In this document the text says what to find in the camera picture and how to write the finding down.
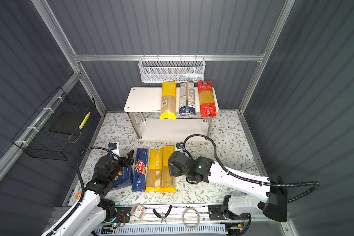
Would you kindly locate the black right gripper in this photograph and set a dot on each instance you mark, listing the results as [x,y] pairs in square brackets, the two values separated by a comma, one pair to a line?
[173,171]

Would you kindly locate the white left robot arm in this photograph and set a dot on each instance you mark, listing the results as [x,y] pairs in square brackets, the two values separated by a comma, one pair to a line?
[92,208]

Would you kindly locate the yellow Pastatime bag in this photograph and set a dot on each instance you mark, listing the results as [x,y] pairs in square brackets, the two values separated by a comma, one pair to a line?
[168,104]
[154,171]
[168,183]

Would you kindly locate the dark blue pasta box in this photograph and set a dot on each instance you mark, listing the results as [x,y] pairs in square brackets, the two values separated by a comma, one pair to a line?
[124,178]

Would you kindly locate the orange round sticker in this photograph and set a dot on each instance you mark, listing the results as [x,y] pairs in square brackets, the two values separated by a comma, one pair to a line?
[77,195]

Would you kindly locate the white wire mesh basket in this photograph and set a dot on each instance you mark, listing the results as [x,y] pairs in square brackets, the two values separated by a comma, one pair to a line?
[178,70]

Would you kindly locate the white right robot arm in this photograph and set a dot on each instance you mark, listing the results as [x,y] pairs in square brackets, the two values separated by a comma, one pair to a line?
[271,201]

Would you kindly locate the white two-tier shelf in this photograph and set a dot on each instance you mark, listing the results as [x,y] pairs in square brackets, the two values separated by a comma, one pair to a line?
[143,107]

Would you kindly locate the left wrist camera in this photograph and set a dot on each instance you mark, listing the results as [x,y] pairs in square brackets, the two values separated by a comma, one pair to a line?
[113,147]

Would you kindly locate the floral patterned table mat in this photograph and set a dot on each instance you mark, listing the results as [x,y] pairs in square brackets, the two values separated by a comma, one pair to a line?
[232,148]

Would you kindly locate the roll of clear tape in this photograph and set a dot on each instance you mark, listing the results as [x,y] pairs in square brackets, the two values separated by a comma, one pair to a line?
[191,218]

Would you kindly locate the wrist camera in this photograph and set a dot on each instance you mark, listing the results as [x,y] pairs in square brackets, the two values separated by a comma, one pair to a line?
[113,147]
[180,147]

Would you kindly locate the blue Barilla spaghetti box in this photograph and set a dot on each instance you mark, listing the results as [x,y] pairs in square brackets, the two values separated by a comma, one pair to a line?
[140,170]

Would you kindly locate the black wire basket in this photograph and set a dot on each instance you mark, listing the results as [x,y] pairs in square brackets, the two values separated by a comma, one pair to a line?
[54,133]

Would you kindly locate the black handled pliers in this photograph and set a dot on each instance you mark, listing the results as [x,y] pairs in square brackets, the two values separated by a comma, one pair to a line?
[162,216]

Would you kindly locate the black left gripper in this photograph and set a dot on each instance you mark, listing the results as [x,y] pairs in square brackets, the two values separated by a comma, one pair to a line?
[129,159]

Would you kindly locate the red spaghetti bag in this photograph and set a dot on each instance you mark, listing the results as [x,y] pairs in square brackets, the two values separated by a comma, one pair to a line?
[206,98]

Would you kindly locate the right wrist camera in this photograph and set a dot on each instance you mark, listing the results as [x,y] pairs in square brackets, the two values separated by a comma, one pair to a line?
[180,147]

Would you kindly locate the clear blue spaghetti bag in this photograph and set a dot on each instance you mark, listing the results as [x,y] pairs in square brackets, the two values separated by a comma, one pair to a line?
[187,99]

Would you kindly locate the small red white packet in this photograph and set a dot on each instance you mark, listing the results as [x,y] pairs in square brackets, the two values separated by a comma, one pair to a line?
[138,211]

